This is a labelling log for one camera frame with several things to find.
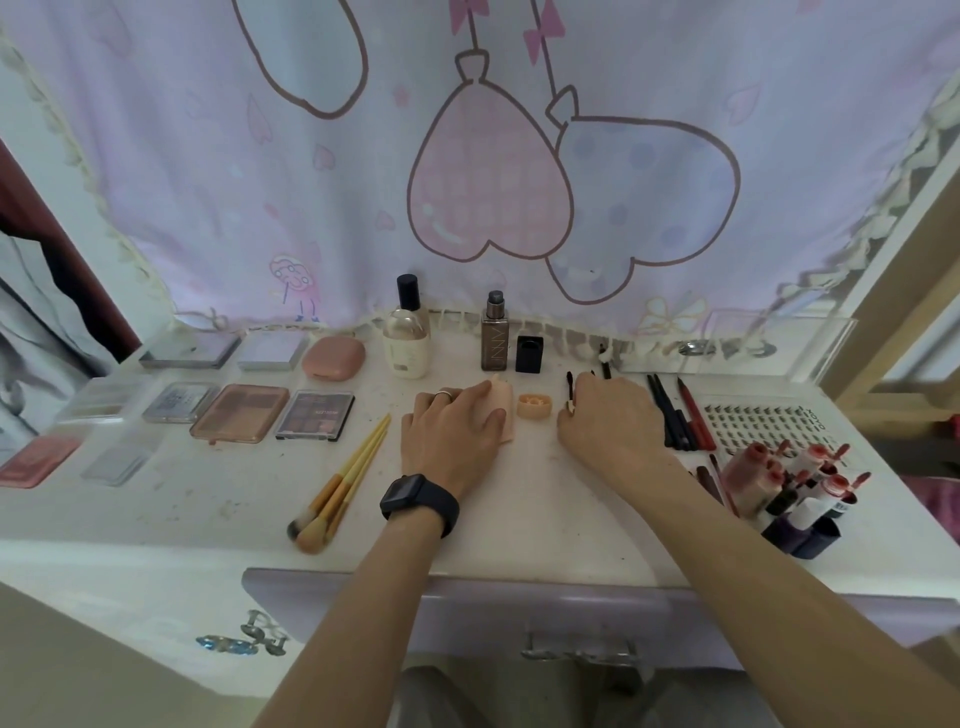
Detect red makeup pencil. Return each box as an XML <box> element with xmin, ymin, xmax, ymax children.
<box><xmin>677</xmin><ymin>377</ymin><xmax>719</xmax><ymax>451</ymax></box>

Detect short black makeup pencil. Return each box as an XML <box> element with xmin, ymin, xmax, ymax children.
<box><xmin>646</xmin><ymin>374</ymin><xmax>680</xmax><ymax>450</ymax></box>

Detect white round pump bottle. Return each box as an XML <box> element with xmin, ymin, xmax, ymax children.
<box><xmin>382</xmin><ymin>305</ymin><xmax>433</xmax><ymax>380</ymax></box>

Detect beige tube black cap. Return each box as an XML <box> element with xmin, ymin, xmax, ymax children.
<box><xmin>742</xmin><ymin>464</ymin><xmax>811</xmax><ymax>519</ymax></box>

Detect person's right hand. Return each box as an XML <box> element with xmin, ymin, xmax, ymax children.
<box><xmin>556</xmin><ymin>372</ymin><xmax>669</xmax><ymax>489</ymax></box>

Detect pink cartoon cloth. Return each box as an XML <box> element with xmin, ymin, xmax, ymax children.
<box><xmin>0</xmin><ymin>0</ymin><xmax>960</xmax><ymax>339</ymax></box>

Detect silver square palette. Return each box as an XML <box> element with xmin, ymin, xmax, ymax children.
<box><xmin>142</xmin><ymin>382</ymin><xmax>219</xmax><ymax>425</ymax></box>

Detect person's left forearm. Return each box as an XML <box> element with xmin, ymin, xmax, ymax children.
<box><xmin>251</xmin><ymin>517</ymin><xmax>451</xmax><ymax>728</ymax></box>

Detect purple drawer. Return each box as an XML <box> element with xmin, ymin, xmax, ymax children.
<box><xmin>241</xmin><ymin>567</ymin><xmax>960</xmax><ymax>671</ymax></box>

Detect navy cosmetic tube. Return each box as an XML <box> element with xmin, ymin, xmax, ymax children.
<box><xmin>761</xmin><ymin>498</ymin><xmax>843</xmax><ymax>562</ymax></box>

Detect person's left hand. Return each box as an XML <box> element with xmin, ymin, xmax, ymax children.
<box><xmin>399</xmin><ymin>380</ymin><xmax>505</xmax><ymax>502</ymax></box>

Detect dark square foundation bottle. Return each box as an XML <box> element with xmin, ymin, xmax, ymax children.
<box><xmin>480</xmin><ymin>290</ymin><xmax>511</xmax><ymax>373</ymax></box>

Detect person's right forearm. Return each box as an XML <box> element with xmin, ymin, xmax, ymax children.
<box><xmin>618</xmin><ymin>449</ymin><xmax>960</xmax><ymax>728</ymax></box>

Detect wooden bed frame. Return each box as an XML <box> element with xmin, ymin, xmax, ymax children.
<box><xmin>828</xmin><ymin>224</ymin><xmax>960</xmax><ymax>451</ymax></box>

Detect pink rounded compact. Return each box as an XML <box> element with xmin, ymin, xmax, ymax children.
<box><xmin>302</xmin><ymin>335</ymin><xmax>367</xmax><ymax>382</ymax></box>

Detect white dressing table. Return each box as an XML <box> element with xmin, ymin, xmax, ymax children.
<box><xmin>0</xmin><ymin>0</ymin><xmax>960</xmax><ymax>699</ymax></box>

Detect small pale tube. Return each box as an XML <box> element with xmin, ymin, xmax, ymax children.
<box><xmin>813</xmin><ymin>472</ymin><xmax>853</xmax><ymax>511</ymax></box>

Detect white hanging garment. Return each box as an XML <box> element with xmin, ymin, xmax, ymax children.
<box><xmin>0</xmin><ymin>232</ymin><xmax>114</xmax><ymax>451</ymax></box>

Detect blue shiny cabinet sticker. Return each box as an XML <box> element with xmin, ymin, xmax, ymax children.
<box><xmin>196</xmin><ymin>633</ymin><xmax>260</xmax><ymax>658</ymax></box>

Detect clear square palette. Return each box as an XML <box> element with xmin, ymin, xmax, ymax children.
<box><xmin>80</xmin><ymin>442</ymin><xmax>155</xmax><ymax>487</ymax></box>

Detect pink blush compact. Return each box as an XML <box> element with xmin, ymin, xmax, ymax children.
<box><xmin>0</xmin><ymin>436</ymin><xmax>82</xmax><ymax>490</ymax></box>

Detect small grey square palette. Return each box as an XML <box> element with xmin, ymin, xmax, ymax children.
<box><xmin>237</xmin><ymin>331</ymin><xmax>310</xmax><ymax>373</ymax></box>

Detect false eyelash tray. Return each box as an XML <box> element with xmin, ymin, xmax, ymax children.
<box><xmin>701</xmin><ymin>401</ymin><xmax>849</xmax><ymax>459</ymax></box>

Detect dark red wooden door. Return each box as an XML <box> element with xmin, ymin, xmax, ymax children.
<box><xmin>0</xmin><ymin>142</ymin><xmax>144</xmax><ymax>376</ymax></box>

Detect silver drawer handle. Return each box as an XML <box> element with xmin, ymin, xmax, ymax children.
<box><xmin>521</xmin><ymin>633</ymin><xmax>643</xmax><ymax>667</ymax></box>

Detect purple bed sheet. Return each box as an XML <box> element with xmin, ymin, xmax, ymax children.
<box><xmin>899</xmin><ymin>472</ymin><xmax>960</xmax><ymax>545</ymax></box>

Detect black smartwatch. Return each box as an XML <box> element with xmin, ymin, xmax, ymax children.
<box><xmin>379</xmin><ymin>473</ymin><xmax>461</xmax><ymax>540</ymax></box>

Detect brown blush palette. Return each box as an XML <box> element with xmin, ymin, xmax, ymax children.
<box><xmin>188</xmin><ymin>383</ymin><xmax>292</xmax><ymax>446</ymax></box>

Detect peach pump bottle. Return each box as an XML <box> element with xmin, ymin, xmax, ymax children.
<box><xmin>472</xmin><ymin>377</ymin><xmax>517</xmax><ymax>448</ymax></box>

